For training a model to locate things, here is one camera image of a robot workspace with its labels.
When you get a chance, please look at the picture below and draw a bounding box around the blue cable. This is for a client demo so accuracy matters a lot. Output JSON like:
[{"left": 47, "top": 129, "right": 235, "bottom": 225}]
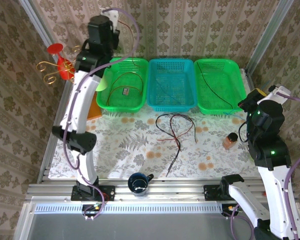
[
  {"left": 156, "top": 77, "right": 183, "bottom": 106},
  {"left": 223, "top": 111, "right": 244, "bottom": 119}
]

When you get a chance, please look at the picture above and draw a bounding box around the red cable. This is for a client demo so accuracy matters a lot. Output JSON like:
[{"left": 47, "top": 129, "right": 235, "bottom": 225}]
[
  {"left": 117, "top": 20, "right": 139, "bottom": 67},
  {"left": 106, "top": 71, "right": 144, "bottom": 106},
  {"left": 156, "top": 114, "right": 195, "bottom": 142}
]

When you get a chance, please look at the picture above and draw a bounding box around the plain green plastic basket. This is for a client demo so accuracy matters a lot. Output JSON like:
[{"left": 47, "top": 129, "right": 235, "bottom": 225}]
[{"left": 193, "top": 58, "right": 248, "bottom": 115}]

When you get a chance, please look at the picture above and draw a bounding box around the small bottle with black cap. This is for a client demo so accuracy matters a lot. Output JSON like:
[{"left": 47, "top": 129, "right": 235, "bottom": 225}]
[{"left": 222, "top": 132, "right": 239, "bottom": 150}]

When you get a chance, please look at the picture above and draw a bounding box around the red plastic goblet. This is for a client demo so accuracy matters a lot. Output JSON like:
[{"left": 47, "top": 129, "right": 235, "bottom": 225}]
[{"left": 46, "top": 42, "right": 76, "bottom": 81}]

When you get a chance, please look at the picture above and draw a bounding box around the red and gold candle holder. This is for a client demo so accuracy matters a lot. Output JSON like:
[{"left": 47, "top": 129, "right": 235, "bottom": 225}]
[{"left": 36, "top": 44, "right": 83, "bottom": 85}]

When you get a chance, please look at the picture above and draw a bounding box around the green basket with barcode sticker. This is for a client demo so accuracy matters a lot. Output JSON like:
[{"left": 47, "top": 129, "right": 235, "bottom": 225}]
[{"left": 96, "top": 57, "right": 150, "bottom": 113}]

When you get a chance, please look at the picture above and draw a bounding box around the teal plastic basket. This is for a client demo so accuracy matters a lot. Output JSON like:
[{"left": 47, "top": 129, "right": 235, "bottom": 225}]
[{"left": 146, "top": 58, "right": 198, "bottom": 113}]

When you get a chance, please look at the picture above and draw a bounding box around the wooden rack base board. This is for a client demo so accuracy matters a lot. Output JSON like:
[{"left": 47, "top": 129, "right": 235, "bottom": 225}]
[{"left": 86, "top": 96, "right": 103, "bottom": 120}]

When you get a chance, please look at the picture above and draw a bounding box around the floral tablecloth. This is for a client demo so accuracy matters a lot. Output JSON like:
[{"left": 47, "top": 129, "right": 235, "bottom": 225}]
[{"left": 48, "top": 68, "right": 266, "bottom": 180}]

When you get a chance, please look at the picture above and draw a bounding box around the dark blue mug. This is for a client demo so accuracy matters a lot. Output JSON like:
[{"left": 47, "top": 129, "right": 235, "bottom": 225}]
[{"left": 127, "top": 172, "right": 155, "bottom": 197}]

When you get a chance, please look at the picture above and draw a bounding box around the grey metal sheet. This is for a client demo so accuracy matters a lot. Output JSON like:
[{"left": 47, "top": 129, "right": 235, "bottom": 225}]
[{"left": 13, "top": 202, "right": 258, "bottom": 240}]

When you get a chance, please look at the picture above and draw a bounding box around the aluminium table side rail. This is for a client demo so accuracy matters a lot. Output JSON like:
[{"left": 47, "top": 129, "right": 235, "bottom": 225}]
[
  {"left": 240, "top": 67, "right": 257, "bottom": 92},
  {"left": 36, "top": 74, "right": 75, "bottom": 185}
]

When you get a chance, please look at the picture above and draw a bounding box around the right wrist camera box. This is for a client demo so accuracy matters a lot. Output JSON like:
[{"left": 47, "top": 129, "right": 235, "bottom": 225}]
[{"left": 267, "top": 85, "right": 296, "bottom": 106}]

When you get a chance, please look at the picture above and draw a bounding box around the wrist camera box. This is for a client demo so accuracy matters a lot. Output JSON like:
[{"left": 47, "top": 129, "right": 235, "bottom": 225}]
[
  {"left": 99, "top": 7, "right": 121, "bottom": 30},
  {"left": 267, "top": 85, "right": 296, "bottom": 106}
]

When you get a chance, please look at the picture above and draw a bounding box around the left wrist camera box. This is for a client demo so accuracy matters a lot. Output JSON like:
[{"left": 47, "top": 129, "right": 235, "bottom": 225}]
[{"left": 99, "top": 7, "right": 121, "bottom": 30}]

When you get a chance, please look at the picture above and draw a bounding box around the black gripper wire loop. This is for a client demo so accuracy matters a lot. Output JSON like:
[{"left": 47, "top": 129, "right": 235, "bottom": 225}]
[{"left": 238, "top": 120, "right": 251, "bottom": 144}]

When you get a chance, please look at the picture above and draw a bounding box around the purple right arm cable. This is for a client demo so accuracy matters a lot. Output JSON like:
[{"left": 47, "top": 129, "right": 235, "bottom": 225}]
[{"left": 224, "top": 91, "right": 300, "bottom": 240}]

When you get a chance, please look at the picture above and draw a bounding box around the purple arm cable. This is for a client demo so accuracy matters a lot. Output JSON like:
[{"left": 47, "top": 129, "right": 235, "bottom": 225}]
[
  {"left": 62, "top": 7, "right": 141, "bottom": 221},
  {"left": 224, "top": 91, "right": 300, "bottom": 240}
]

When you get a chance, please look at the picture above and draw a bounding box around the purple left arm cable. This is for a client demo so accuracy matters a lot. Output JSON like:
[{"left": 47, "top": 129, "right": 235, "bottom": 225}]
[{"left": 62, "top": 7, "right": 141, "bottom": 221}]

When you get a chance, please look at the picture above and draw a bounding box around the aluminium frame post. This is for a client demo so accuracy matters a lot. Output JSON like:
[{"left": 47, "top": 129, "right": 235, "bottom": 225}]
[
  {"left": 246, "top": 0, "right": 295, "bottom": 73},
  {"left": 17, "top": 0, "right": 56, "bottom": 50}
]

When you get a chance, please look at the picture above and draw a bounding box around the aluminium front rail frame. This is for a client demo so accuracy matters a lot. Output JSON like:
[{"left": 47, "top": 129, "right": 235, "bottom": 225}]
[{"left": 24, "top": 176, "right": 268, "bottom": 202}]

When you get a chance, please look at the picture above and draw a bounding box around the white slotted cable duct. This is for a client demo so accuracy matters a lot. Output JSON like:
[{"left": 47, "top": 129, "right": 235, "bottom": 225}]
[{"left": 34, "top": 202, "right": 225, "bottom": 215}]

